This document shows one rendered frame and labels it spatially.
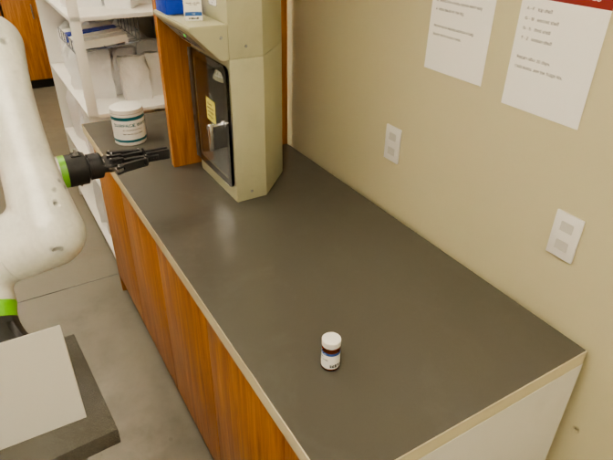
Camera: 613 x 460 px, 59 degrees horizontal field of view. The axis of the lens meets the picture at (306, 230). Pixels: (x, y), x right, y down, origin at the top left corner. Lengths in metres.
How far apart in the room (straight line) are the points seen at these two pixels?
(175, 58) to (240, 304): 0.97
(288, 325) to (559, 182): 0.71
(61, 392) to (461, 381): 0.80
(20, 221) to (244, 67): 0.85
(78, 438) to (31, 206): 0.44
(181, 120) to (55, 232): 1.07
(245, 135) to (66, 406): 0.97
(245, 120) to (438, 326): 0.86
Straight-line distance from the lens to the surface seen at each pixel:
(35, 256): 1.10
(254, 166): 1.81
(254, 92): 1.72
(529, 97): 1.37
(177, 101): 2.04
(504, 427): 1.34
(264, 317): 1.34
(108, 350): 2.74
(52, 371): 1.10
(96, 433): 1.17
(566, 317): 1.46
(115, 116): 2.32
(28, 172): 1.13
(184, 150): 2.11
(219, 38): 1.64
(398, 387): 1.20
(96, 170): 1.65
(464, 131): 1.52
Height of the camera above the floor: 1.81
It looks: 31 degrees down
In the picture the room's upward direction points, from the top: 1 degrees clockwise
